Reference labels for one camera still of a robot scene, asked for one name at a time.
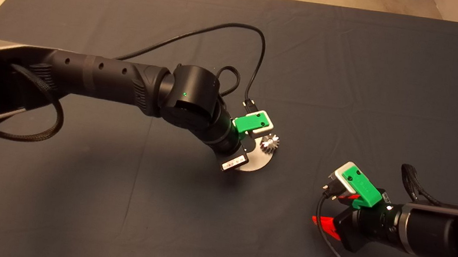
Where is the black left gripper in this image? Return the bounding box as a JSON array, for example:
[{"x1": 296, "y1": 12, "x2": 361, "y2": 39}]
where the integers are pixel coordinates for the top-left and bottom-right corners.
[{"x1": 219, "y1": 143, "x2": 252, "y2": 175}]

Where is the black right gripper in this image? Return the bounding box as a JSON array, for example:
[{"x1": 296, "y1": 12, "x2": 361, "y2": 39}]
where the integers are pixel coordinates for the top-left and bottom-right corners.
[{"x1": 308, "y1": 190, "x2": 375, "y2": 254}]

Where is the small steel planetary gear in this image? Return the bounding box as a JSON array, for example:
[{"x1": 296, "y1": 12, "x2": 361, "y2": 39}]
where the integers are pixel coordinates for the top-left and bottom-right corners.
[{"x1": 259, "y1": 133, "x2": 281, "y2": 155}]

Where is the round metal carrier plate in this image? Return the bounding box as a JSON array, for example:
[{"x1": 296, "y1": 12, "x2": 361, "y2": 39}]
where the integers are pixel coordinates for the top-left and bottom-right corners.
[{"x1": 235, "y1": 131, "x2": 277, "y2": 175}]

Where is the dark grey table cloth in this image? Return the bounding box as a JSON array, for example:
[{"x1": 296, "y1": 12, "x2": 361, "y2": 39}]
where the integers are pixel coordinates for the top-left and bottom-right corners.
[{"x1": 0, "y1": 0, "x2": 458, "y2": 257}]

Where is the green right camera mount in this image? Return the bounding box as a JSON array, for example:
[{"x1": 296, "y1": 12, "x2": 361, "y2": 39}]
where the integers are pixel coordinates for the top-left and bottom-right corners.
[{"x1": 340, "y1": 166, "x2": 387, "y2": 210}]

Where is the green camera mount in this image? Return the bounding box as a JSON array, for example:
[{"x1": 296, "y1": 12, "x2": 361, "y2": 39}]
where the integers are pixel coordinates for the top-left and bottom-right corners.
[
  {"x1": 231, "y1": 107, "x2": 272, "y2": 137},
  {"x1": 340, "y1": 166, "x2": 387, "y2": 210}
]

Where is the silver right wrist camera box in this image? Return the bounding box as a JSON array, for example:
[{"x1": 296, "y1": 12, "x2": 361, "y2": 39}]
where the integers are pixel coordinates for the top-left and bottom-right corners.
[{"x1": 326, "y1": 159, "x2": 365, "y2": 197}]

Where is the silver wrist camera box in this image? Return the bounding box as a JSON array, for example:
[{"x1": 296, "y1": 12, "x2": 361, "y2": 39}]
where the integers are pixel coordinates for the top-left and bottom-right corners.
[
  {"x1": 246, "y1": 108, "x2": 275, "y2": 135},
  {"x1": 326, "y1": 159, "x2": 365, "y2": 197}
]

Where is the green left camera mount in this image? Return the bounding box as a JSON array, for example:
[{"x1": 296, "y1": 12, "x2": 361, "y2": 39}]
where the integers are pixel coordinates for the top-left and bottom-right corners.
[{"x1": 231, "y1": 107, "x2": 272, "y2": 137}]

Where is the smooth black right camera cable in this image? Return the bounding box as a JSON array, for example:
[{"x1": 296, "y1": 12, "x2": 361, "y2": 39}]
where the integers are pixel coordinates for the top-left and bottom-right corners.
[{"x1": 310, "y1": 188, "x2": 443, "y2": 257}]

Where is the smooth black camera cable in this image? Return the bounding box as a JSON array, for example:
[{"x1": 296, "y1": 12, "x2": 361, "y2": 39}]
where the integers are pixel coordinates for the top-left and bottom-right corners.
[
  {"x1": 111, "y1": 9, "x2": 269, "y2": 114},
  {"x1": 310, "y1": 188, "x2": 443, "y2": 257}
]

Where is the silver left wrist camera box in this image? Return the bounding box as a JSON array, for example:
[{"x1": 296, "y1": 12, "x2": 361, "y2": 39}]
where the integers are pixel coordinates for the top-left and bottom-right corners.
[{"x1": 246, "y1": 108, "x2": 275, "y2": 135}]

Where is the braided right wrist cable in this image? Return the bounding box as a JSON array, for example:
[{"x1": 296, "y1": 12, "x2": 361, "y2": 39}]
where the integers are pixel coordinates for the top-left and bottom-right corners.
[{"x1": 397, "y1": 163, "x2": 443, "y2": 206}]

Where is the thin braided left wrist cable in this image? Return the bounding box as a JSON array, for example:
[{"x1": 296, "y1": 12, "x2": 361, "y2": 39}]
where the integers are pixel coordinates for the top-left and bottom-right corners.
[{"x1": 214, "y1": 64, "x2": 242, "y2": 100}]

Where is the smooth black left camera cable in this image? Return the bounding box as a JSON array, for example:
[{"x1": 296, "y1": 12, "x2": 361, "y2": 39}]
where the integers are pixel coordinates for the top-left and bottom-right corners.
[{"x1": 111, "y1": 9, "x2": 269, "y2": 114}]

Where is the thick braided left arm cable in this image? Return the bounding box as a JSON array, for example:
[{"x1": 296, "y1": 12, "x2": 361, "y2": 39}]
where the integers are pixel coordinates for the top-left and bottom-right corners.
[{"x1": 0, "y1": 61, "x2": 71, "y2": 146}]

